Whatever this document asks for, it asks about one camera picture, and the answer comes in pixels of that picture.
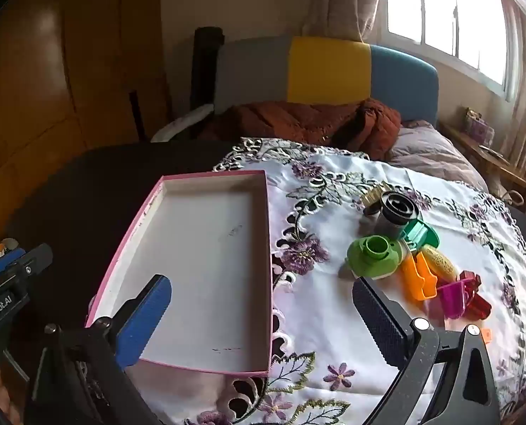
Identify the yellow perforated egg case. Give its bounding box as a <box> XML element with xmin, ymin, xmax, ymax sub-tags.
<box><xmin>422</xmin><ymin>244</ymin><xmax>459</xmax><ymax>281</ymax></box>

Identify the orange plastic scoop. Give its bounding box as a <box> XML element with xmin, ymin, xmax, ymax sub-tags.
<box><xmin>400</xmin><ymin>251</ymin><xmax>438</xmax><ymax>302</ymax></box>

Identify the rust brown quilted jacket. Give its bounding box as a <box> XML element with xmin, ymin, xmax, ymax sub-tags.
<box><xmin>199</xmin><ymin>97</ymin><xmax>402</xmax><ymax>161</ymax></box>

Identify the grey yellow blue headboard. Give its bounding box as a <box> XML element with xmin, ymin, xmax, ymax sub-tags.
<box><xmin>214</xmin><ymin>36</ymin><xmax>438</xmax><ymax>127</ymax></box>

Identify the pale pink duvet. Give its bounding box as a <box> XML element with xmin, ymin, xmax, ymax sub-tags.
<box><xmin>387</xmin><ymin>120</ymin><xmax>489</xmax><ymax>193</ymax></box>

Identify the red metal cylinder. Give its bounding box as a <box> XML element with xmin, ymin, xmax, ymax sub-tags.
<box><xmin>464</xmin><ymin>290</ymin><xmax>491</xmax><ymax>319</ymax></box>

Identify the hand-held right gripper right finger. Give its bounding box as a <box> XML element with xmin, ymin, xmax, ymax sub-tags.
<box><xmin>351</xmin><ymin>276</ymin><xmax>500</xmax><ymax>425</ymax></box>

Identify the white embroidered floral tablecloth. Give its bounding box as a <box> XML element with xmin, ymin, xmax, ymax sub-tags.
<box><xmin>148</xmin><ymin>137</ymin><xmax>526</xmax><ymax>425</ymax></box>

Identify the black rolled mat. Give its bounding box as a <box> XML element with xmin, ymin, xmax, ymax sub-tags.
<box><xmin>190</xmin><ymin>27</ymin><xmax>225</xmax><ymax>116</ymax></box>

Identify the red plastic block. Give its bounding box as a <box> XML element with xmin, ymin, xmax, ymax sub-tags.
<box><xmin>458</xmin><ymin>271</ymin><xmax>482</xmax><ymax>293</ymax></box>

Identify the teal plastic box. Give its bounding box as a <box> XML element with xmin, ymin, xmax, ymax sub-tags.
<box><xmin>399</xmin><ymin>220</ymin><xmax>441</xmax><ymax>253</ymax></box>

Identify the green plastic funnel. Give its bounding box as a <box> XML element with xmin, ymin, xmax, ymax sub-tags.
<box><xmin>346</xmin><ymin>236</ymin><xmax>406</xmax><ymax>281</ymax></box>

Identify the window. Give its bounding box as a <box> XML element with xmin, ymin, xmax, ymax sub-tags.
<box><xmin>382</xmin><ymin>0</ymin><xmax>518</xmax><ymax>98</ymax></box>

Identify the wooden wardrobe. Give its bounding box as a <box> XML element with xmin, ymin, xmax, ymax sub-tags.
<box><xmin>0</xmin><ymin>0</ymin><xmax>171</xmax><ymax>249</ymax></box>

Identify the purple box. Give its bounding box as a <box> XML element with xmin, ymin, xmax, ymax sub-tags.
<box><xmin>464</xmin><ymin>107</ymin><xmax>496</xmax><ymax>147</ymax></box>

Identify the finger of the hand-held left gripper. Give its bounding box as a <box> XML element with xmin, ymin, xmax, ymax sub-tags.
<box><xmin>0</xmin><ymin>243</ymin><xmax>53</xmax><ymax>286</ymax></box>

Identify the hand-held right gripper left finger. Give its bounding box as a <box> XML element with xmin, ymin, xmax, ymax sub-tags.
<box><xmin>24</xmin><ymin>273</ymin><xmax>173</xmax><ymax>425</ymax></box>

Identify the black silver cylinder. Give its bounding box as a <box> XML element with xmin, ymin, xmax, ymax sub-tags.
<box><xmin>375</xmin><ymin>191</ymin><xmax>421</xmax><ymax>240</ymax></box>

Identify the magenta plastic cup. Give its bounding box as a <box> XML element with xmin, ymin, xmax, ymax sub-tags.
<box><xmin>437</xmin><ymin>280</ymin><xmax>469</xmax><ymax>319</ymax></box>

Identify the wooden side table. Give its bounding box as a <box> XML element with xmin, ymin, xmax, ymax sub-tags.
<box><xmin>440</xmin><ymin>119</ymin><xmax>526</xmax><ymax>213</ymax></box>

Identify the pink cardboard box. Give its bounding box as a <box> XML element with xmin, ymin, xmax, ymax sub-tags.
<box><xmin>85</xmin><ymin>169</ymin><xmax>273</xmax><ymax>378</ymax></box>

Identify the brown wooden brush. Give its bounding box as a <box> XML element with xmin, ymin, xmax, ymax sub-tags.
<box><xmin>361</xmin><ymin>188</ymin><xmax>390</xmax><ymax>217</ymax></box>

